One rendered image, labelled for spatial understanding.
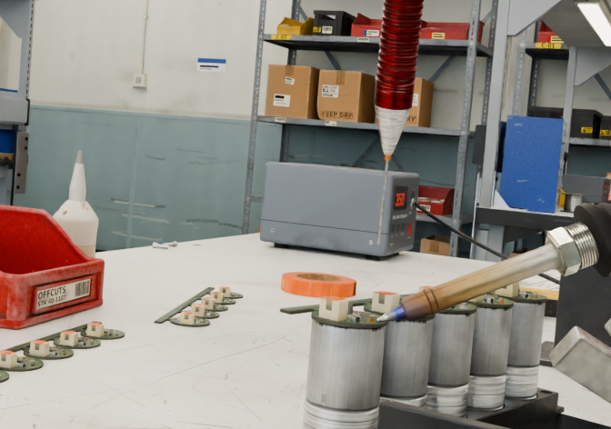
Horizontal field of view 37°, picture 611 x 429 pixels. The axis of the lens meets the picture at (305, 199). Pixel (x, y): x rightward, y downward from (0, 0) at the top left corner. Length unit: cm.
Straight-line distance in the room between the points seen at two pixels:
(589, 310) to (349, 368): 29
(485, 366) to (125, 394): 16
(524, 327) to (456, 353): 5
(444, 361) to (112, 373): 18
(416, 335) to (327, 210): 69
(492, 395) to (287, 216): 68
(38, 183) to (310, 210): 547
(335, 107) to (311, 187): 389
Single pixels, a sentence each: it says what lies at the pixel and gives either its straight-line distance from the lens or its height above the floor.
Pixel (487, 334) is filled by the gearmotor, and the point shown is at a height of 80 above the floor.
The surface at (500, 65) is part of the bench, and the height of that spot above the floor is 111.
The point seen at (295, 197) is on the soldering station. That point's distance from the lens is 102.
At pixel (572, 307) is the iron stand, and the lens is 57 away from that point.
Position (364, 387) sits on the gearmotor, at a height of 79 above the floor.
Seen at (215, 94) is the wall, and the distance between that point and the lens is 570.
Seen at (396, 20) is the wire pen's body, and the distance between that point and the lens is 26.
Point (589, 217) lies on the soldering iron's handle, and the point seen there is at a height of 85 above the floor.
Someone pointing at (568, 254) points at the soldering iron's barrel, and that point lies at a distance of 30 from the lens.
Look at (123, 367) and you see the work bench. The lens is 47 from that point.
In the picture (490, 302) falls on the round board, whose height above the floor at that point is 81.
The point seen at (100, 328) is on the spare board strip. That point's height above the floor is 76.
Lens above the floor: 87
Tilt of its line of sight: 3 degrees down
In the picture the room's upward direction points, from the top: 5 degrees clockwise
